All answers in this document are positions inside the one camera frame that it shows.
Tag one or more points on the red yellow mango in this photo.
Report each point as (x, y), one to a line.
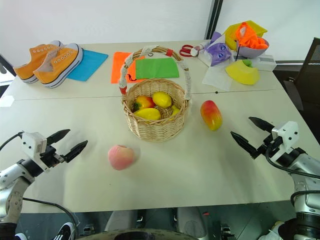
(211, 116)

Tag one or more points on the orange paper sheet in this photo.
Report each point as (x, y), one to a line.
(117, 68)

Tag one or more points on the white paper piece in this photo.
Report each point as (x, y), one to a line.
(6, 101)

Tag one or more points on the black white sneaker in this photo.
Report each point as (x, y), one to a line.
(65, 232)

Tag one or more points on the orange canvas shoe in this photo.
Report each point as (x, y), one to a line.
(32, 61)
(58, 67)

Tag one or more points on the purple plush toy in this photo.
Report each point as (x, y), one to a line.
(218, 51)

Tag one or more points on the dark window post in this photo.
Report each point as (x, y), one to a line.
(212, 18)

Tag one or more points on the red orange bell pepper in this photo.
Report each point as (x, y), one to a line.
(144, 102)

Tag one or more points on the blue paper sheet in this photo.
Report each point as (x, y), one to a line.
(88, 65)

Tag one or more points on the small yellow banana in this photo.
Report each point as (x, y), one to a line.
(175, 110)

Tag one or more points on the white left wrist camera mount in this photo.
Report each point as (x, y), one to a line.
(32, 145)

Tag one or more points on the small green object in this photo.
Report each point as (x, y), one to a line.
(247, 62)

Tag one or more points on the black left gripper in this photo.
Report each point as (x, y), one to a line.
(51, 155)

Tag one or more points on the white tube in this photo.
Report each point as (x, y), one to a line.
(198, 49)

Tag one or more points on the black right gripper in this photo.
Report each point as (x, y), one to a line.
(271, 145)

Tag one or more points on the yellow lemon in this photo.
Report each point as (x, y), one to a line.
(162, 99)

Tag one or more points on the white plastic sheet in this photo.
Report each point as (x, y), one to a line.
(216, 78)

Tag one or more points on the dark rounded robot base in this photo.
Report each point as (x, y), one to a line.
(140, 236)

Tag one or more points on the grey bowl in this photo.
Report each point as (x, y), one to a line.
(252, 52)

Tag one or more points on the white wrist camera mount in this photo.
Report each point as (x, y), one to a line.
(32, 145)
(287, 136)

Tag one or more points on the pink peach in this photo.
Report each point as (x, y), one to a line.
(121, 158)

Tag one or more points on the yellow bowl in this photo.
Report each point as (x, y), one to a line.
(243, 73)

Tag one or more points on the yellow plastic bin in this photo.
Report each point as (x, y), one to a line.
(258, 28)

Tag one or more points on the green paper sheet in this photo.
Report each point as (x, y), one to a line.
(157, 68)

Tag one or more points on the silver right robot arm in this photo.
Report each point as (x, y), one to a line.
(307, 190)

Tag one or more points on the white flat box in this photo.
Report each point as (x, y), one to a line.
(266, 62)

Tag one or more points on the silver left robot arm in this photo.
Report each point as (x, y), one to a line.
(12, 185)

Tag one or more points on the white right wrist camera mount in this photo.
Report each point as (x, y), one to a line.
(287, 136)

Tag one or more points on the red scissors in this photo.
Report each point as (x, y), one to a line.
(185, 50)

